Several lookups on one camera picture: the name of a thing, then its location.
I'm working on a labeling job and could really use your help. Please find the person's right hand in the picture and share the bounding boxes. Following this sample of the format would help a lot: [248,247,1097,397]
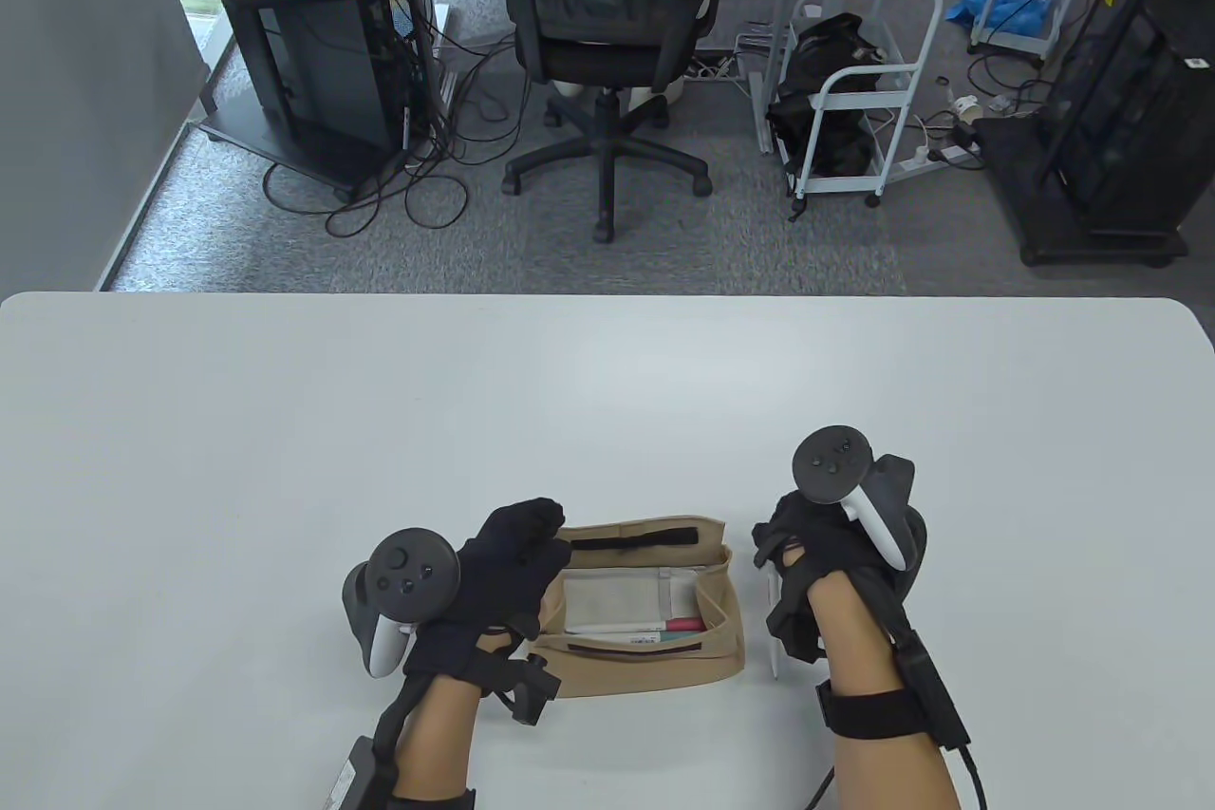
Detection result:
[753,492,917,667]

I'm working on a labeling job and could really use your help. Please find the person's left hand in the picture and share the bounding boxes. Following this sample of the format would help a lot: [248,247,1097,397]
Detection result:
[403,497,573,688]

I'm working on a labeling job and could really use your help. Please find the pink capped twist pen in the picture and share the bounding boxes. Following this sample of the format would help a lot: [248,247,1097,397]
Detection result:
[570,617,708,645]

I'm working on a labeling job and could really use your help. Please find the beige fabric pen pouch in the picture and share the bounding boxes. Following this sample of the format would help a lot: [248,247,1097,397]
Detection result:
[517,518,746,700]

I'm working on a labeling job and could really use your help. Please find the person's right forearm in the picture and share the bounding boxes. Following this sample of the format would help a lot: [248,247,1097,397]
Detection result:
[805,573,962,810]

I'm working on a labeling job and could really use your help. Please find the person's left forearm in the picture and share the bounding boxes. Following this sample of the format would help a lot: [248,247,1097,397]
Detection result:
[389,649,480,801]

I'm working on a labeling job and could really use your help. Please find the dark grey right hand controller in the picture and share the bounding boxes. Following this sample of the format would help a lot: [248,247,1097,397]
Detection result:
[792,425,926,574]

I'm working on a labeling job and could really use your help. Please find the dark grey hand controller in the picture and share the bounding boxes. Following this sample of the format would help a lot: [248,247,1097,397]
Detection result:
[342,528,463,680]
[792,425,926,574]

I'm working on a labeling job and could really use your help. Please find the dark grey left hand controller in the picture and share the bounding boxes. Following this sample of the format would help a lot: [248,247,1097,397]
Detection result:
[342,528,463,680]

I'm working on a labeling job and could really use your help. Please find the black labelled sensor box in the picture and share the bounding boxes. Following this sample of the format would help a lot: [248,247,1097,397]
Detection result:
[323,734,381,810]
[897,644,971,749]

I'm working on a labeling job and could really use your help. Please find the white power strip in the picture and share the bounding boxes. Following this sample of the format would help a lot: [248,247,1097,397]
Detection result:
[688,55,756,85]
[892,141,983,179]

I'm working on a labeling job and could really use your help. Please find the black wheeled platform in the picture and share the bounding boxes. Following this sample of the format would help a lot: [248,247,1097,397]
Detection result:
[978,117,1192,268]

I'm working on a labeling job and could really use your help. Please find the white metal trolley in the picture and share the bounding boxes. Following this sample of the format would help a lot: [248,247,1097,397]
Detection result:
[786,0,945,222]

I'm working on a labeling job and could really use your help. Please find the black backpack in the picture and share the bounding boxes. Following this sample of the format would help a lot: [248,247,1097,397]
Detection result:
[765,12,888,179]

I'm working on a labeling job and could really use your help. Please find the black computer tower cart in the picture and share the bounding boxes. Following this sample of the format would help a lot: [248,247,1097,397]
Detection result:
[195,0,447,203]

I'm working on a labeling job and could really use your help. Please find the black equipment case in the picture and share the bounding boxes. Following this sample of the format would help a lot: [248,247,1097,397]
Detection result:
[1039,0,1215,236]

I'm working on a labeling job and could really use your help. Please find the blue plastic bag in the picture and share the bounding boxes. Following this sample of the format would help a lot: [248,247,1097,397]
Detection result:
[944,0,1056,37]

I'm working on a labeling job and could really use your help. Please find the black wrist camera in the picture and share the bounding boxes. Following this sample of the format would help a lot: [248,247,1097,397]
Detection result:
[475,653,563,725]

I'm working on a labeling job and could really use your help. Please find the black wrist strap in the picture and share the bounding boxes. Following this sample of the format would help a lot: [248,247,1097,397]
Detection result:
[389,786,476,810]
[816,682,926,740]

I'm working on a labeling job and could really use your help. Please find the black floor cables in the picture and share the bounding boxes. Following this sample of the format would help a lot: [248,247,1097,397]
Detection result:
[261,31,533,239]

